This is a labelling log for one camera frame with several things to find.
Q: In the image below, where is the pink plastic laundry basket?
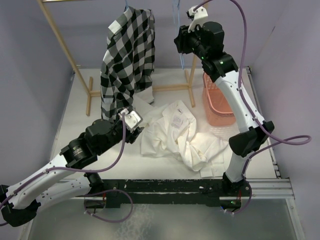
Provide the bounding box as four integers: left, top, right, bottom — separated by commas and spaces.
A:
202, 72, 236, 127

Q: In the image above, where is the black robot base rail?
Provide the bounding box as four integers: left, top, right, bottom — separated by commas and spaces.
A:
80, 179, 252, 208

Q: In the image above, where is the wooden clothes rack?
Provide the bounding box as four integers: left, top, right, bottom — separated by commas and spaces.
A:
38, 0, 203, 106

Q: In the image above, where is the light blue wire hanger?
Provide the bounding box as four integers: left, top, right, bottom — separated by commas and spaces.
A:
172, 0, 185, 70

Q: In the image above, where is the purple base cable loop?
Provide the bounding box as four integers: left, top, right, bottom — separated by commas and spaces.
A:
83, 187, 134, 223

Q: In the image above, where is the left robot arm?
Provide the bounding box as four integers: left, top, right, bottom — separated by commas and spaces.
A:
0, 119, 143, 227

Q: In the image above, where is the black white checkered shirt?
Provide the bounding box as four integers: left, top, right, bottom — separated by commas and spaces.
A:
100, 6, 156, 122

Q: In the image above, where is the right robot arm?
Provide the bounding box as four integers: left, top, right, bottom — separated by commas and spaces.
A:
174, 21, 275, 193

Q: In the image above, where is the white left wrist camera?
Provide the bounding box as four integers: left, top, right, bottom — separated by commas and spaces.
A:
118, 106, 143, 132

